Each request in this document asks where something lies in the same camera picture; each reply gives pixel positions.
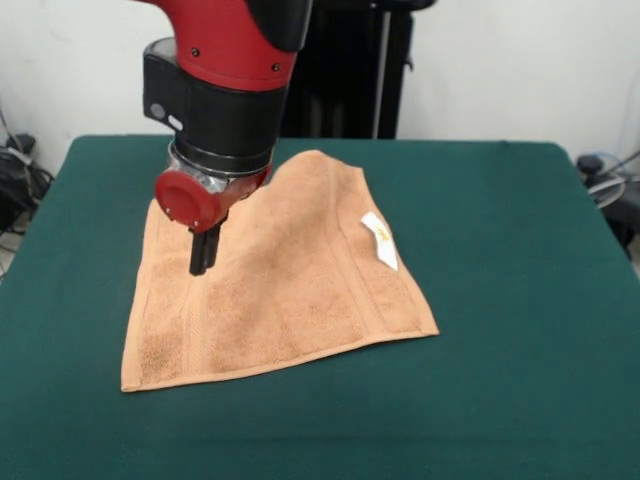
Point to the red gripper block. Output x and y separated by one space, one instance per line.
187 200

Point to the tan terry towel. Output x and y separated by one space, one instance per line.
300 275

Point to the black pedestal column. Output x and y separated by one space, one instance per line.
350 75

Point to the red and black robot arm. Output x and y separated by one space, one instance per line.
225 75

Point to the dark green table cloth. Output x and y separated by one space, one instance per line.
400 400

